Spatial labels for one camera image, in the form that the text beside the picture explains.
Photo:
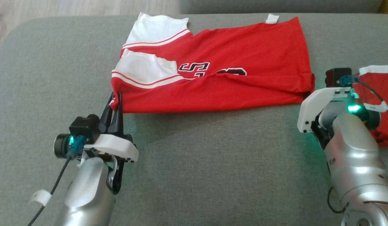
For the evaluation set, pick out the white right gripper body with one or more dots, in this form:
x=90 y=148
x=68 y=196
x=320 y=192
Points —
x=310 y=106

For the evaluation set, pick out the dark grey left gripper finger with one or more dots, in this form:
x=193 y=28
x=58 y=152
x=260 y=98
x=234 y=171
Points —
x=105 y=121
x=118 y=125

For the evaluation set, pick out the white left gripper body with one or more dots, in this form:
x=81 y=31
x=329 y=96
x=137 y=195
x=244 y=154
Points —
x=118 y=147

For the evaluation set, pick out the red basketball shorts white stripe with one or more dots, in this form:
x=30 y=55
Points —
x=385 y=84

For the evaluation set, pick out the red basketball jersey white sleeves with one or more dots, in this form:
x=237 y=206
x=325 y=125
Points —
x=244 y=47

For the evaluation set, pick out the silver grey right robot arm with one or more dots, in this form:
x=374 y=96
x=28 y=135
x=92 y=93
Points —
x=354 y=150

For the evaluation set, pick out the grey sofa seat cushion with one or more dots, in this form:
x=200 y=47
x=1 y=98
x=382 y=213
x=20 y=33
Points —
x=212 y=163
x=275 y=5

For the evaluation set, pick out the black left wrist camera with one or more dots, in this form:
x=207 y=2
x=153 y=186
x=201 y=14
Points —
x=84 y=127

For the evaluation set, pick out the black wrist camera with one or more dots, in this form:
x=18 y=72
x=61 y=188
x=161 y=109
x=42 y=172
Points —
x=84 y=127
x=336 y=75

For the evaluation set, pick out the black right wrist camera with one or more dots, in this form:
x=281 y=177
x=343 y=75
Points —
x=336 y=75

